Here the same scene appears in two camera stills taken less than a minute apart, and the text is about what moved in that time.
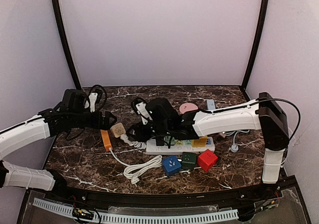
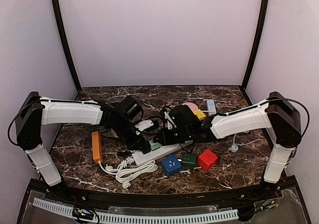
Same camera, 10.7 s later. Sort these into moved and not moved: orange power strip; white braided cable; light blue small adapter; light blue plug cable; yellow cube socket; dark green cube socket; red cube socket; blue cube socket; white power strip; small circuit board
Moved: orange power strip; white power strip; white braided cable; yellow cube socket
Not moved: small circuit board; red cube socket; dark green cube socket; blue cube socket; light blue plug cable; light blue small adapter
